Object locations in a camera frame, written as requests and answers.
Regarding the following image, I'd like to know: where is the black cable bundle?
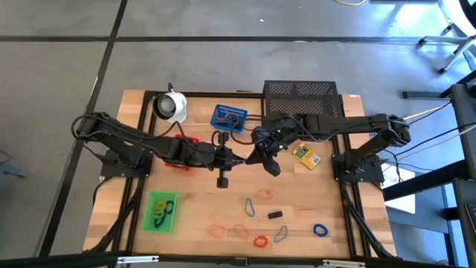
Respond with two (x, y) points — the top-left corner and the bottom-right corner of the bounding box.
(87, 177), (144, 256)
(341, 182), (393, 258)

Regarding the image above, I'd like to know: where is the white printed box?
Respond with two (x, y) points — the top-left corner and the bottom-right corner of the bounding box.
(382, 163), (417, 215)

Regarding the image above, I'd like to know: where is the yellow green crayon box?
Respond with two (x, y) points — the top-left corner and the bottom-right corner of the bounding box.
(292, 142), (322, 170)

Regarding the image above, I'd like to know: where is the black mesh metal shelf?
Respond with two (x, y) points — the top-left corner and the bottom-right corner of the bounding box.
(261, 80), (345, 141)

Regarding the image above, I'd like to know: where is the black crossbeam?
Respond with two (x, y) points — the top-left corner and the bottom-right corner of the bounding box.
(0, 252), (476, 268)

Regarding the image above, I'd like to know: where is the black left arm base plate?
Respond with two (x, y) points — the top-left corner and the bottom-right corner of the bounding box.
(99, 147), (153, 179)

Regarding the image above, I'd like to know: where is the black office chair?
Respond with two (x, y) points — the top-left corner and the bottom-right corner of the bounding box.
(459, 0), (476, 19)

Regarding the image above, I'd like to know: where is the green plastic basket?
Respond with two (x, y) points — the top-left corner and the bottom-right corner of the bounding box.
(141, 190), (179, 235)

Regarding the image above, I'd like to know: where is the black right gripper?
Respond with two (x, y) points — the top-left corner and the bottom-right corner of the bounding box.
(245, 122), (298, 178)

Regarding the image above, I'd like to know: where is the red plastic basket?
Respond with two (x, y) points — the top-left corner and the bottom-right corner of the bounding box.
(164, 133), (200, 171)

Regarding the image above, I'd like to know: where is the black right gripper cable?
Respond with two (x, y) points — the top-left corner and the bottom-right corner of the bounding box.
(229, 114), (309, 145)

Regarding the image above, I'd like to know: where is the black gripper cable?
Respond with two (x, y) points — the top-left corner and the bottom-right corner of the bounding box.
(229, 114), (309, 145)
(71, 113), (225, 149)

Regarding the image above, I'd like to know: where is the white office table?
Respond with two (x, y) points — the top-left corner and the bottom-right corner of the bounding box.
(416, 0), (476, 75)

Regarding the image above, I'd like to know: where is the dark grey desk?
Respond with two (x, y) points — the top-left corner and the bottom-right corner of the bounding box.
(449, 83), (476, 179)
(451, 178), (476, 268)

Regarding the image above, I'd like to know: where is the black desk foot bar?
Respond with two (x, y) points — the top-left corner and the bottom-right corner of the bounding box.
(401, 70), (476, 101)

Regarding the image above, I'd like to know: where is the blue plastic basket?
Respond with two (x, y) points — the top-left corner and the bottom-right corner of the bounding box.
(210, 103), (248, 135)

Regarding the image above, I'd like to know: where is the grey floor object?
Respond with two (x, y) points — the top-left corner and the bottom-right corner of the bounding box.
(0, 162), (30, 179)

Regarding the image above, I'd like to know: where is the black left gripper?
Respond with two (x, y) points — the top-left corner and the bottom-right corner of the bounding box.
(208, 132), (247, 188)

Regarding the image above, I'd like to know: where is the pale yellow power cable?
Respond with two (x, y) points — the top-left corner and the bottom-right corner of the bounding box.
(403, 102), (453, 121)

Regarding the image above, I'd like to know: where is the white round desk lamp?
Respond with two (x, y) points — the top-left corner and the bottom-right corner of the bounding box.
(152, 82), (188, 125)

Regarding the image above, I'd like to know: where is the silver metal bracket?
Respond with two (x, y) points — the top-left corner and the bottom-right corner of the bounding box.
(322, 260), (366, 268)
(117, 255), (160, 264)

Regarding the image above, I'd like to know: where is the blue rubber band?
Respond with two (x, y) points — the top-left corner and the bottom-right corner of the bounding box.
(273, 225), (289, 243)
(244, 197), (257, 218)

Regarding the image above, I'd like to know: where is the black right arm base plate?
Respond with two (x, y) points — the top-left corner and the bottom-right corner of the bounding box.
(331, 151), (385, 184)

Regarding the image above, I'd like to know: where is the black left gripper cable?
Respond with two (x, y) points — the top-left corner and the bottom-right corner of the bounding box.
(71, 113), (225, 149)

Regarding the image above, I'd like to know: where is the black floor beam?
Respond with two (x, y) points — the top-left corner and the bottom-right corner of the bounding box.
(382, 159), (469, 202)

